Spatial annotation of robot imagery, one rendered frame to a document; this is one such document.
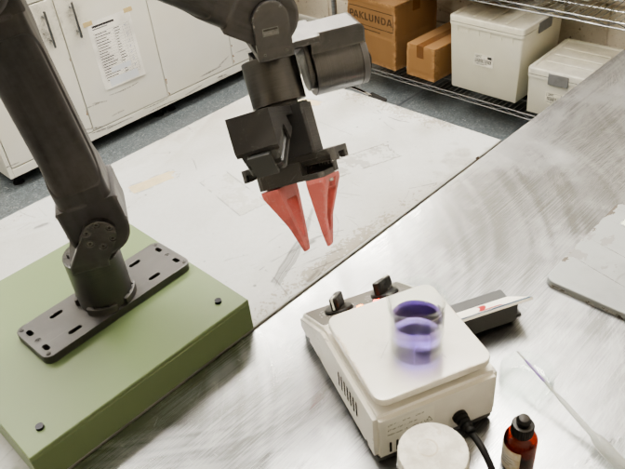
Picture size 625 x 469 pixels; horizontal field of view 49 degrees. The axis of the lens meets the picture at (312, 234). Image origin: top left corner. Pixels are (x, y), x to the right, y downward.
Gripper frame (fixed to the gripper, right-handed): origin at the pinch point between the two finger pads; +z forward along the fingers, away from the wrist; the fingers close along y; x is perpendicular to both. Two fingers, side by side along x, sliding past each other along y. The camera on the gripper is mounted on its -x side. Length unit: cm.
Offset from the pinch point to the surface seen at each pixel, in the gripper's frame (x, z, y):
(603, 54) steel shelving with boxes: 226, -13, 62
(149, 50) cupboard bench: 217, -68, -121
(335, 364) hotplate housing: -6.5, 11.7, 0.5
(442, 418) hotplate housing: -8.5, 17.9, 10.0
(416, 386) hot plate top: -11.7, 13.1, 9.1
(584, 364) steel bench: 4.2, 19.9, 23.8
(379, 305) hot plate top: -2.9, 7.6, 5.6
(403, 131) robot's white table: 47.3, -7.8, 4.9
